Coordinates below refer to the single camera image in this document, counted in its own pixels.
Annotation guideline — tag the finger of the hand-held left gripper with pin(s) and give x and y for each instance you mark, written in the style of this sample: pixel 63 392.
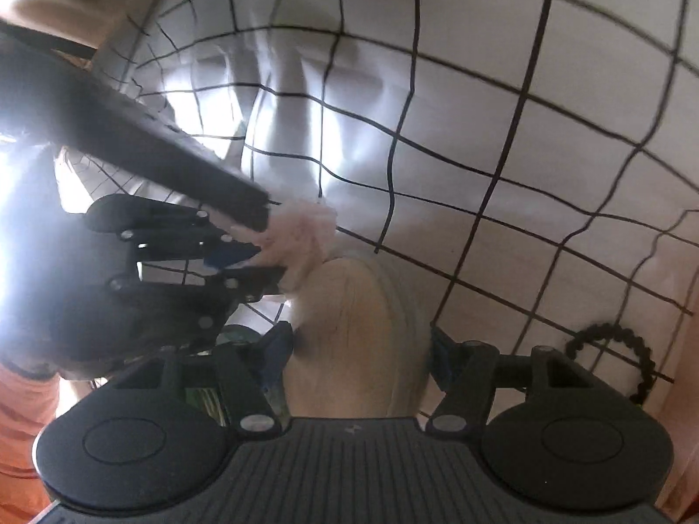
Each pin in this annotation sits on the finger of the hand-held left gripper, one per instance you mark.
pixel 229 284
pixel 164 224

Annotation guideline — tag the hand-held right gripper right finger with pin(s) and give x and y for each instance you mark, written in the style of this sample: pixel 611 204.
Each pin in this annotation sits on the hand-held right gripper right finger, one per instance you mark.
pixel 439 355

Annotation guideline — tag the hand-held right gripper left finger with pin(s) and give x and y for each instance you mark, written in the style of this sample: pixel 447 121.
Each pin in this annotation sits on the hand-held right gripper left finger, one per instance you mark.
pixel 278 346

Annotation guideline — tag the beige round soft pouch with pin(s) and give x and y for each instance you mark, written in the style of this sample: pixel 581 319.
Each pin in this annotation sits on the beige round soft pouch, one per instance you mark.
pixel 355 338

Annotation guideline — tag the black monitor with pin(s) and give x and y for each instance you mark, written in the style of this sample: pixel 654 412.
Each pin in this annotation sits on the black monitor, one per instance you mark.
pixel 136 136

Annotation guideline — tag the orange cloth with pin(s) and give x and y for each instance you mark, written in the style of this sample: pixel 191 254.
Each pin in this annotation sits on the orange cloth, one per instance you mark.
pixel 22 436

